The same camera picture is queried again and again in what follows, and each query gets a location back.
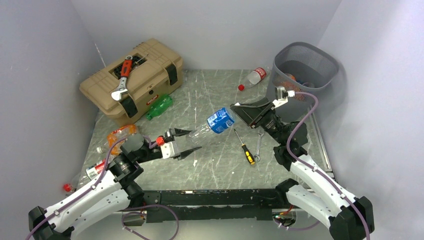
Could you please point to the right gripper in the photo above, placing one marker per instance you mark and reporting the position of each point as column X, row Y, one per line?
column 252, row 113

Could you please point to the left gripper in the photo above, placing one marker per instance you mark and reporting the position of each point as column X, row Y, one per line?
column 176, row 132

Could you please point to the large orange label bottle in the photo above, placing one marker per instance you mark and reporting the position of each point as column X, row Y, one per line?
column 290, row 85

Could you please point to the blue label water bottle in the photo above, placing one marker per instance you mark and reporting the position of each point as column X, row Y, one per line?
column 217, row 123

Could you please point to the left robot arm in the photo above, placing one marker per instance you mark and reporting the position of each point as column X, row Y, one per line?
column 113, row 189

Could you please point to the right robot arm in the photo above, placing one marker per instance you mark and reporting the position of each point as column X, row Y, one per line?
column 346, row 216

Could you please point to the grey mesh waste bin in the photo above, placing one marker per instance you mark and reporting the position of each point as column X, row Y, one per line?
column 312, row 68

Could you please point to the silver open-end wrench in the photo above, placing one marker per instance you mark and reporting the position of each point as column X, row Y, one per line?
column 256, row 155

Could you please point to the clear bottle red cap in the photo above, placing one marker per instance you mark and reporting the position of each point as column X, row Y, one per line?
column 252, row 79

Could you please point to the green plastic bottle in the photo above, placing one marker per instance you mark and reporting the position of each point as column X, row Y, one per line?
column 159, row 107

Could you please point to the yellow black screwdriver left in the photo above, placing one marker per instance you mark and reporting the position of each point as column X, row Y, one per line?
column 247, row 153

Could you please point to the crushed orange label bottle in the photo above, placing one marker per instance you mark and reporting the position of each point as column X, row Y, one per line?
column 115, row 136

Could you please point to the tan plastic toolbox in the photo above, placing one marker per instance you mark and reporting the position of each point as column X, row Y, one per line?
column 156, row 71

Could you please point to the red adjustable wrench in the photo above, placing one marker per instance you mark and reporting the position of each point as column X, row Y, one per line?
column 124, row 74

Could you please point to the small red cap bottle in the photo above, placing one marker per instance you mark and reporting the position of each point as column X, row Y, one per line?
column 76, row 183

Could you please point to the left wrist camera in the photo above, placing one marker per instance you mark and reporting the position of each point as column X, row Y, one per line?
column 168, row 147

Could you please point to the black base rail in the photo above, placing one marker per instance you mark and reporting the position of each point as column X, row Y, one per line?
column 261, row 204

